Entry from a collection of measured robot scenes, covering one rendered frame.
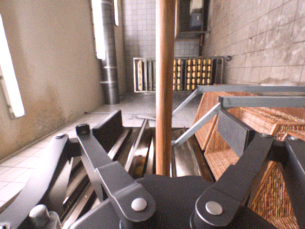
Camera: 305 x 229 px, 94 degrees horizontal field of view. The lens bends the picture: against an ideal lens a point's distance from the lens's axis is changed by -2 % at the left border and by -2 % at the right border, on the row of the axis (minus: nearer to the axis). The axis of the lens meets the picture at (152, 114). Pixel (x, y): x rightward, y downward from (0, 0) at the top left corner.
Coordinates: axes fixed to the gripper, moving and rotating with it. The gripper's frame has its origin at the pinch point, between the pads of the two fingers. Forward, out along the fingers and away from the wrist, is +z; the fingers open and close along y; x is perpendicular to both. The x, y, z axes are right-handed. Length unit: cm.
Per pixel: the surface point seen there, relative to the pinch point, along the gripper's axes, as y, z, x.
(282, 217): 51, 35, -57
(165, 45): -0.5, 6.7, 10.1
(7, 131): -143, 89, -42
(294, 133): 46, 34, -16
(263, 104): 40, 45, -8
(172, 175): 1.9, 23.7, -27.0
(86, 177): -54, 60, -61
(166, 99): -0.3, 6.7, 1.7
